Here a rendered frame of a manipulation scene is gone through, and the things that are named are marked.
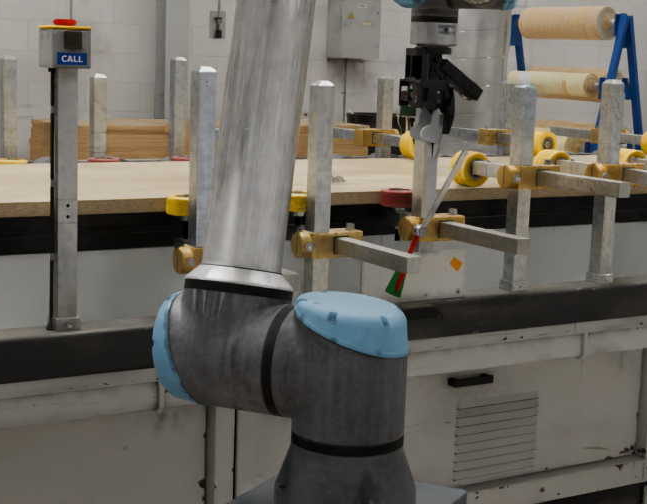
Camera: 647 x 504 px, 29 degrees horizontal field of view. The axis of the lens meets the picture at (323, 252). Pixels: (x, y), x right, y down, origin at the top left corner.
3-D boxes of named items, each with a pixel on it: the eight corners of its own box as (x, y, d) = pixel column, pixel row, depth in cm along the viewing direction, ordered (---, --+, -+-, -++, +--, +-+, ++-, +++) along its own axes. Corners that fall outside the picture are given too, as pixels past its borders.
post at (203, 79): (211, 328, 232) (217, 67, 225) (194, 330, 230) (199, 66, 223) (203, 325, 235) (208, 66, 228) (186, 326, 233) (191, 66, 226)
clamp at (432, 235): (464, 240, 259) (465, 215, 258) (410, 243, 252) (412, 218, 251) (448, 236, 264) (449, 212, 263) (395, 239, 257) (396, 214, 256)
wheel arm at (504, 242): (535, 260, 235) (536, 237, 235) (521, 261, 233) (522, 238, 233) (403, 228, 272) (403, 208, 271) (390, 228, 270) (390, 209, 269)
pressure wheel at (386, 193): (423, 242, 270) (425, 189, 268) (392, 244, 266) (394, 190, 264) (401, 237, 276) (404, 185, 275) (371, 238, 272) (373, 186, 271)
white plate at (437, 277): (465, 296, 261) (468, 249, 260) (360, 305, 248) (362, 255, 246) (464, 296, 262) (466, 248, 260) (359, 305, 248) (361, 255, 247)
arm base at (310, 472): (437, 493, 172) (441, 423, 171) (379, 537, 156) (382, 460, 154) (315, 467, 181) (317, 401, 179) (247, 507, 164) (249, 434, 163)
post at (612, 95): (609, 293, 284) (625, 80, 276) (598, 294, 282) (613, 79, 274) (598, 291, 287) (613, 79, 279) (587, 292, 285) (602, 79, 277)
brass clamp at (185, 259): (250, 272, 233) (251, 245, 232) (184, 276, 226) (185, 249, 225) (235, 267, 238) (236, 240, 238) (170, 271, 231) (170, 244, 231)
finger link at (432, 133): (413, 158, 243) (415, 110, 241) (438, 157, 246) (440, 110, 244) (423, 159, 240) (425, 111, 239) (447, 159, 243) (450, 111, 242)
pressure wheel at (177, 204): (211, 250, 248) (212, 192, 247) (200, 256, 241) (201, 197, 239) (172, 248, 250) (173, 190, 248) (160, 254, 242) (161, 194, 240)
